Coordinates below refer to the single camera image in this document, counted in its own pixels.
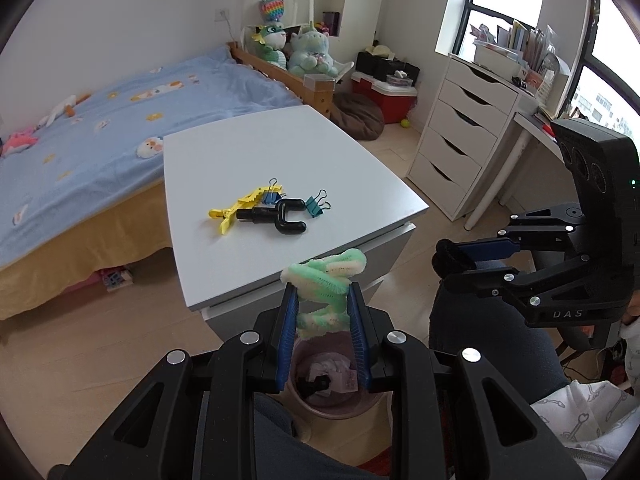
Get teal binder clip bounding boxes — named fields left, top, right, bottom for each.
left=304, top=189, right=332, bottom=220

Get brown floor cushion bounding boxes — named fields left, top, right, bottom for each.
left=329, top=90, right=386, bottom=142

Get white sock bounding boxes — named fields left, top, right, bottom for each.
left=306, top=354, right=352, bottom=377

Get bed with blue sheet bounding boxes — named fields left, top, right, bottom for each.
left=0, top=45, right=307, bottom=272

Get teal unicorn plush toy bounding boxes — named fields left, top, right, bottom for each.
left=287, top=20, right=339, bottom=77

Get person's white patterned top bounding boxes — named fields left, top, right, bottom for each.
left=529, top=379, right=640, bottom=467

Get beige bed skirt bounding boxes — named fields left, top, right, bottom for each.
left=0, top=186, right=174, bottom=322

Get black sock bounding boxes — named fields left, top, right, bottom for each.
left=432, top=238, right=477, bottom=280
left=298, top=374, right=334, bottom=399

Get pink card packet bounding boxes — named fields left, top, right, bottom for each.
left=331, top=367, right=359, bottom=392

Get clear plastic box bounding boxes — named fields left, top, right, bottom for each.
left=302, top=73, right=336, bottom=92

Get blue binder clip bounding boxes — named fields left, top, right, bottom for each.
left=259, top=178, right=284, bottom=206

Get black bag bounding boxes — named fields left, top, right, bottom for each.
left=354, top=51, right=421, bottom=84

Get white wall shelf unit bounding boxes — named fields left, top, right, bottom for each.
left=244, top=0, right=387, bottom=57

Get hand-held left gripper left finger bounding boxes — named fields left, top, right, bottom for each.
left=47, top=282, right=301, bottom=480

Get wooden bed frame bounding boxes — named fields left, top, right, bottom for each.
left=227, top=42, right=335, bottom=119

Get person's left leg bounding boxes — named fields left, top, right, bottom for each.
left=252, top=394, right=392, bottom=480

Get white drawer chest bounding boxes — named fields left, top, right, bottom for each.
left=404, top=52, right=524, bottom=222

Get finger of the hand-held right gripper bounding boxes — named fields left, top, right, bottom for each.
left=440, top=254, right=602, bottom=314
left=452, top=202, right=586, bottom=267

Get white goose plush toy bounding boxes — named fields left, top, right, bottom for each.
left=37, top=92, right=94, bottom=129

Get green dragon plush toy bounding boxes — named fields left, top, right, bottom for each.
left=252, top=22, right=290, bottom=71

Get white table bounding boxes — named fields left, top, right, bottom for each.
left=162, top=105, right=431, bottom=342

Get yellow plastic hair clip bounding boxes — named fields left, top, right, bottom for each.
left=208, top=186, right=274, bottom=221
left=219, top=204, right=252, bottom=235

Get row of books and files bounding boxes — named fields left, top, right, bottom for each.
left=469, top=18, right=572, bottom=112

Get mauve plastic waste bin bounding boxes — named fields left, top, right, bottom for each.
left=288, top=332, right=394, bottom=419

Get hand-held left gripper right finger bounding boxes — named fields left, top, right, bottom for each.
left=348, top=282, right=589, bottom=480

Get green fuzzy hair curler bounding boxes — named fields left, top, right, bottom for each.
left=280, top=249, right=368, bottom=343

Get person's right leg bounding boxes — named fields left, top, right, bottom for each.
left=428, top=259, right=571, bottom=402

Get person's leg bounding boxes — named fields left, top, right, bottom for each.
left=252, top=394, right=392, bottom=480
left=428, top=259, right=571, bottom=402

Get red cooler box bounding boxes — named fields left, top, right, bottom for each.
left=350, top=72, right=419, bottom=126

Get white arched stand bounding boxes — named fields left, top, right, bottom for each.
left=292, top=0, right=315, bottom=31

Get pink plush toy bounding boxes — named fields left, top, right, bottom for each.
left=0, top=127, right=40, bottom=157

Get person's right forearm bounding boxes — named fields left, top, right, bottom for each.
left=619, top=294, right=640, bottom=362

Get black forked massager head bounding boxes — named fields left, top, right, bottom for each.
left=236, top=198, right=307, bottom=237

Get white desk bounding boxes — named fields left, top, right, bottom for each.
left=464, top=109, right=572, bottom=234

